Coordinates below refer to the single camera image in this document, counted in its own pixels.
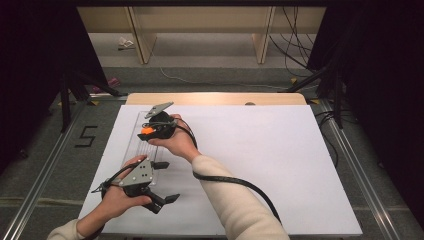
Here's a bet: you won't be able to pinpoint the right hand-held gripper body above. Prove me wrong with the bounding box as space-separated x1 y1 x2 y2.
143 101 178 141

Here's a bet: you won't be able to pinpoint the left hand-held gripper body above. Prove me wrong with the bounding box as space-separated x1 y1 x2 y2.
118 159 155 199

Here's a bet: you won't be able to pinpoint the clear plastic tray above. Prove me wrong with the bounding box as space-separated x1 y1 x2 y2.
121 110 168 187

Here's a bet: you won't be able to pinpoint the person's right hand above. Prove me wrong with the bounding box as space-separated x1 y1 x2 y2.
147 113 203 165

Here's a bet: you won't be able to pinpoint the person's left hand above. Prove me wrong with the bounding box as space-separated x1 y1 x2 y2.
97 154 154 226

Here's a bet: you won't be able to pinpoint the pink small object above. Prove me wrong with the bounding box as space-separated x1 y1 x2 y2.
91 76 122 95

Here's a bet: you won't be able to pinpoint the black metal stand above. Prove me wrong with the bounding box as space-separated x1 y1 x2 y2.
59 70 130 134
285 65 345 130

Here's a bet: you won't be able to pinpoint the white crumpled paper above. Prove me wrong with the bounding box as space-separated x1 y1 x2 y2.
116 36 135 51

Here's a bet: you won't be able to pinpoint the white table mat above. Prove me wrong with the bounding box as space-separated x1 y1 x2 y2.
78 104 364 237

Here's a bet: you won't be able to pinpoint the light wooden desk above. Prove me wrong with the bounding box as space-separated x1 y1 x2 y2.
76 6 327 65

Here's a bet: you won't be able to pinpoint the black curtain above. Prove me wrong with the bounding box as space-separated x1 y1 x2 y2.
0 0 108 174
305 0 424 231

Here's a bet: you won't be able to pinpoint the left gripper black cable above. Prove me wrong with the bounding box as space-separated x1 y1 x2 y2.
79 159 148 240

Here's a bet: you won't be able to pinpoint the silver metal floor rail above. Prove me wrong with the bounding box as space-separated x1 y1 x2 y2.
1 99 92 240
319 99 402 240

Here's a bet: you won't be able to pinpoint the bundle of black cables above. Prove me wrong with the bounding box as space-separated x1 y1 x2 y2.
269 6 318 78

